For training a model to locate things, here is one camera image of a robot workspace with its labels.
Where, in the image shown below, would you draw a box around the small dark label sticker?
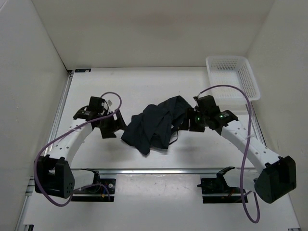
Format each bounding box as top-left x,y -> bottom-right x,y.
75,68 -> 91,73

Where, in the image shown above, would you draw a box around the left aluminium frame rail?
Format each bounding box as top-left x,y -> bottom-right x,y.
14,70 -> 75,231

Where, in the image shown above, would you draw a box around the dark navy sport shorts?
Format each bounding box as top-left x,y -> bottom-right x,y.
121,96 -> 192,156

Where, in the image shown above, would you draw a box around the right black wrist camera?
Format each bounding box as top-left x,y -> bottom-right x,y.
196,95 -> 219,113

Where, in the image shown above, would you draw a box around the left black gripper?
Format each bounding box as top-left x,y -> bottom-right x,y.
95,108 -> 129,139

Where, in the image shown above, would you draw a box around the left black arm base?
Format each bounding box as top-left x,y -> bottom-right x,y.
72,168 -> 116,203

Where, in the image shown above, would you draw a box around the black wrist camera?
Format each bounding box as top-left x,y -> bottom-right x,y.
87,96 -> 105,114
196,95 -> 219,113

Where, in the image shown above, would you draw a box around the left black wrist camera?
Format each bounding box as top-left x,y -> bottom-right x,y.
87,96 -> 105,114

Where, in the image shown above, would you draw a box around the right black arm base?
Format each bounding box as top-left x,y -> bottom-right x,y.
197,167 -> 242,204

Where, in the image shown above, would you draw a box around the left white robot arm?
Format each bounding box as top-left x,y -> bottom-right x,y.
35,106 -> 126,199

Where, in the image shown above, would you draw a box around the white perforated plastic basket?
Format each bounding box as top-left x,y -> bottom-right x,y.
205,55 -> 260,106

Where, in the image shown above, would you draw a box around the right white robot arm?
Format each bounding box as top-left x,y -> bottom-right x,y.
183,108 -> 296,204

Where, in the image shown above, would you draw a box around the front aluminium rail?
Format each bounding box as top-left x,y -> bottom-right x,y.
72,168 -> 223,175

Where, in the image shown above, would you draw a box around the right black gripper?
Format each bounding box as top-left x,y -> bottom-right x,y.
179,107 -> 209,132

